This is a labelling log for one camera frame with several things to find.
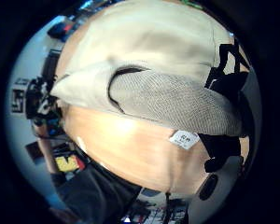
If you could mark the cluttered shelf of items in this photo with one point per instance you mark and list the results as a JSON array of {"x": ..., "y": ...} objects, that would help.
[{"x": 157, "y": 211}]

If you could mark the black and red bag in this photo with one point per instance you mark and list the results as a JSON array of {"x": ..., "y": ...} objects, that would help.
[{"x": 61, "y": 30}]

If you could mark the yellow and red box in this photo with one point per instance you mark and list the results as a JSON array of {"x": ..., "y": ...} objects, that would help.
[{"x": 68, "y": 163}]

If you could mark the the person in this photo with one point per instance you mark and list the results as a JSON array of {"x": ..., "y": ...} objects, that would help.
[{"x": 95, "y": 194}]

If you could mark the white cube with black markers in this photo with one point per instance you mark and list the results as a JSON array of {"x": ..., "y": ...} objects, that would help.
[{"x": 18, "y": 99}]

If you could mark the beige garment with mesh lining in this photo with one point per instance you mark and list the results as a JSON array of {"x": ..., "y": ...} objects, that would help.
[{"x": 152, "y": 46}]

